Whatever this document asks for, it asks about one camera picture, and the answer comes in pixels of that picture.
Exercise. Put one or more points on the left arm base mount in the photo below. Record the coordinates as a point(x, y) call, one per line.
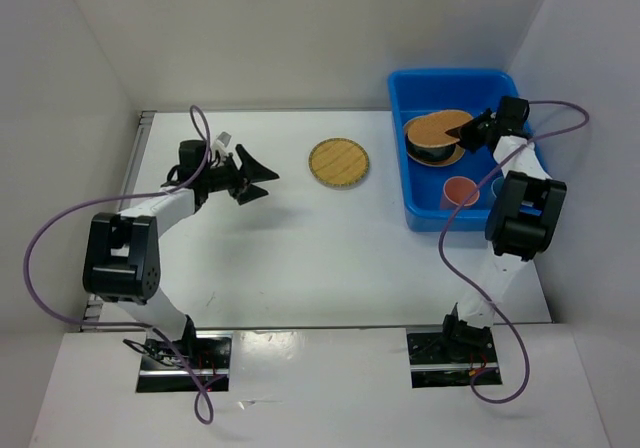
point(162, 372)

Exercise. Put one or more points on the black round plate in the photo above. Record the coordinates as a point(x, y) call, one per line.
point(432, 154)

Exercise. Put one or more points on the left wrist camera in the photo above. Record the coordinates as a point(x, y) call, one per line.
point(221, 143)

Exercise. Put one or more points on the blue plastic cup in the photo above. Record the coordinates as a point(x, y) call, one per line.
point(496, 187)

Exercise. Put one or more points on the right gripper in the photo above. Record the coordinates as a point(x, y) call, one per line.
point(464, 132)

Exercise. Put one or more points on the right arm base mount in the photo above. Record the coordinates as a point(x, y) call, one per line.
point(433, 364)

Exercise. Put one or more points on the pink plastic cup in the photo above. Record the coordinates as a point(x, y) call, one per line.
point(459, 191)

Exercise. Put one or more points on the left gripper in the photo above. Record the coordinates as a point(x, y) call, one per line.
point(250, 171)

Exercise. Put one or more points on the bamboo pattern round plate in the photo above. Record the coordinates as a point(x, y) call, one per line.
point(339, 163)

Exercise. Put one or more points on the light brown woven plate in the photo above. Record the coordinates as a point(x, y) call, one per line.
point(429, 130)

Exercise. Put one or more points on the beige round plate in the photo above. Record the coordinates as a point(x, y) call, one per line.
point(457, 157)

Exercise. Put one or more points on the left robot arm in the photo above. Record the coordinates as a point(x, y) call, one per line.
point(122, 263)

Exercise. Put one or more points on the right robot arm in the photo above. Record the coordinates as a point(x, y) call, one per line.
point(520, 224)

